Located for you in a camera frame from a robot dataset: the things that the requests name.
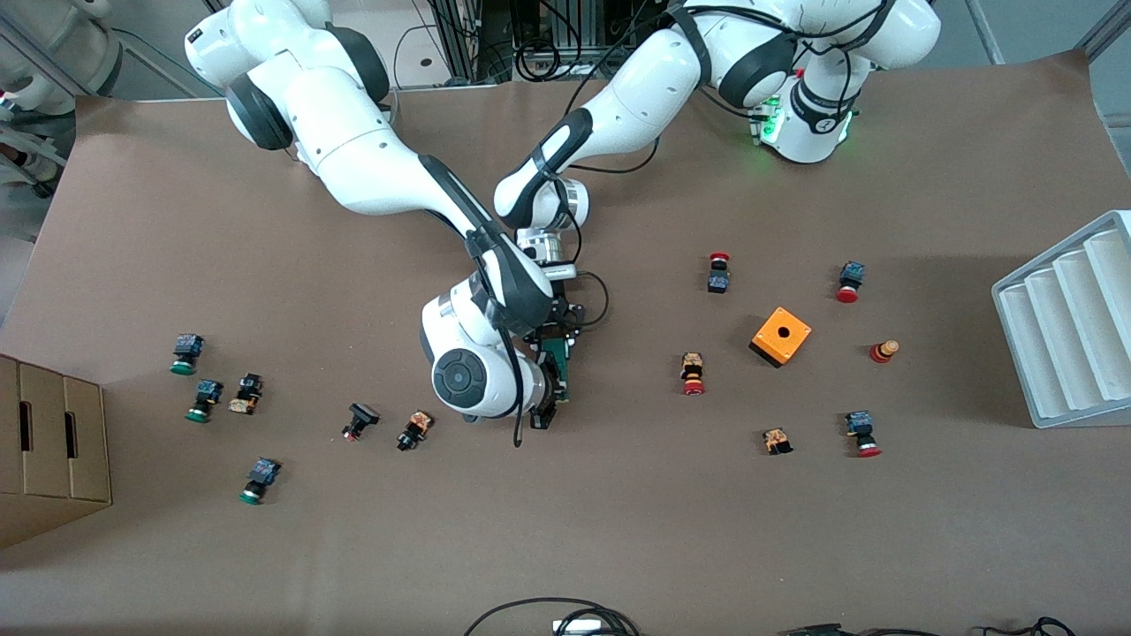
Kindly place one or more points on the orange button enclosure box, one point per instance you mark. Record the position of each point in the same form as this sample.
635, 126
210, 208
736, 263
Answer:
780, 336

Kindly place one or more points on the red button black contact block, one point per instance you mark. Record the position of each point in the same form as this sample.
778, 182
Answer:
718, 273

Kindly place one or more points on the brown paper table cover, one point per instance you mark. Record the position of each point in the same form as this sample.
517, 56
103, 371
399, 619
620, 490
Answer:
530, 530

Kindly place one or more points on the black button cream contact block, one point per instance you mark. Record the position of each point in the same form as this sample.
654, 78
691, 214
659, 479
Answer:
246, 394

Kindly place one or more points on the red mushroom button blue block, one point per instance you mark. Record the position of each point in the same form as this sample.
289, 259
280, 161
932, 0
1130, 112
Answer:
850, 282
861, 433

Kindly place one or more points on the aluminium frame rack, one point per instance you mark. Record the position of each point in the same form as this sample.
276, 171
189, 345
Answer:
459, 40

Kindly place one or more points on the white background machine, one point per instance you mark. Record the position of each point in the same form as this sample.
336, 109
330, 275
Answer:
79, 44

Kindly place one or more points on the brown cardboard box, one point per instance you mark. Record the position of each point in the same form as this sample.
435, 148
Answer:
49, 446

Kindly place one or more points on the red button orange contact block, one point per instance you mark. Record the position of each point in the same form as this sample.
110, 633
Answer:
693, 373

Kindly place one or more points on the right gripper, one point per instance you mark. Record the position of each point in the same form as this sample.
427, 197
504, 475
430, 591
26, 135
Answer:
545, 408

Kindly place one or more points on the green push button blue block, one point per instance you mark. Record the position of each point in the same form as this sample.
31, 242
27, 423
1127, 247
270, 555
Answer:
203, 400
184, 353
258, 480

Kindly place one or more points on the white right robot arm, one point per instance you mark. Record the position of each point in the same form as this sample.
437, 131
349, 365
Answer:
353, 150

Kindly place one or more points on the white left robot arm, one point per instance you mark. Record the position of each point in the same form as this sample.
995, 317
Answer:
645, 88

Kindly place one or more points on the small white device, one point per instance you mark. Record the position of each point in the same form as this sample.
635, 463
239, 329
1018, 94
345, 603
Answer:
579, 626

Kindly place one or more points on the black square push button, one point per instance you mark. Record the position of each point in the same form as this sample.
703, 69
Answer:
359, 420

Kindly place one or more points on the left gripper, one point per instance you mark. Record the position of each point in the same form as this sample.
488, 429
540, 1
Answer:
560, 314

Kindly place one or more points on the red yellow button head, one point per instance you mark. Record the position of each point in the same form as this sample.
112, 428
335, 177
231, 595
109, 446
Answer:
883, 351

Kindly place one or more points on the white ribbed plastic tray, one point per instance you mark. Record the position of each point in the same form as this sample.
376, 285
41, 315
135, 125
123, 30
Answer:
1060, 336

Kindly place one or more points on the black button orange contact block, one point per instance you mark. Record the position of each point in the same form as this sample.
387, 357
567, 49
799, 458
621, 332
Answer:
413, 429

